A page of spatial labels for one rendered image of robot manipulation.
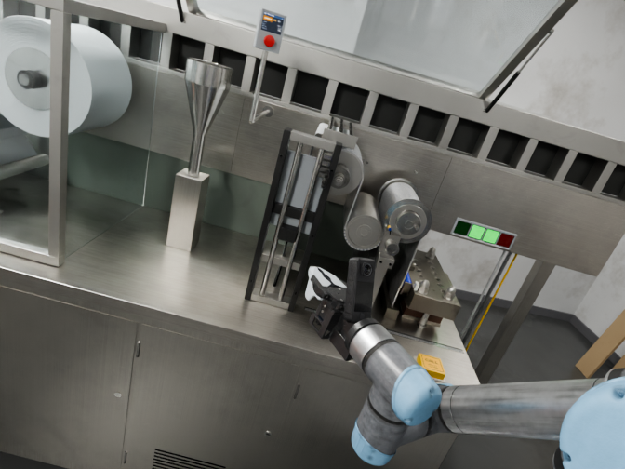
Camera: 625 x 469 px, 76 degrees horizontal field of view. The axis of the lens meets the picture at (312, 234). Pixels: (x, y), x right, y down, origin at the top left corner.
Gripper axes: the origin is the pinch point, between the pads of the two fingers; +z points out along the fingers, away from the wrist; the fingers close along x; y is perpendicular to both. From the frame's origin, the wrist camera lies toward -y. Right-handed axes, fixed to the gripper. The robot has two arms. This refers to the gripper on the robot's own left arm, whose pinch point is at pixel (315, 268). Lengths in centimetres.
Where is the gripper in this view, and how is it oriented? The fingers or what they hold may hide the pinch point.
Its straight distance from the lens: 84.3
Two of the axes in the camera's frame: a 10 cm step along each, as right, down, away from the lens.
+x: 8.0, 1.4, 5.8
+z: -4.7, -4.6, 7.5
